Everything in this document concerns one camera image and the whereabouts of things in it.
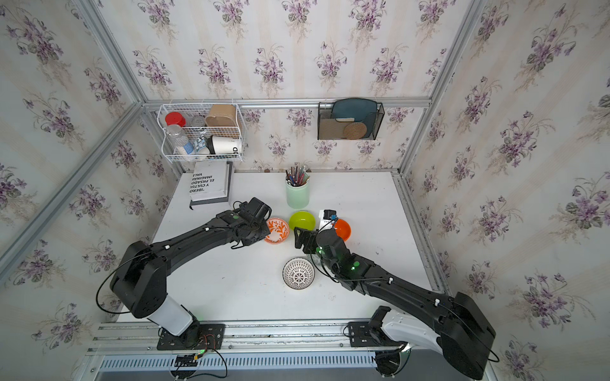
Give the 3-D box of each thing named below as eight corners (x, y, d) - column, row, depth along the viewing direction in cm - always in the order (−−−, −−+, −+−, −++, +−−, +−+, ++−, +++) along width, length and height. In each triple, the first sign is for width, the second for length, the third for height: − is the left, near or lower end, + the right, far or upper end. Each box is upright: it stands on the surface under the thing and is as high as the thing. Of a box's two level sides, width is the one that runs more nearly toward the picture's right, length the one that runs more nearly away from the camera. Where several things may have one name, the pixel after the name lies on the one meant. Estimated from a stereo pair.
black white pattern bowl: (278, 279, 86) (277, 274, 83) (295, 257, 92) (295, 251, 88) (302, 296, 82) (302, 292, 79) (318, 272, 88) (319, 267, 84)
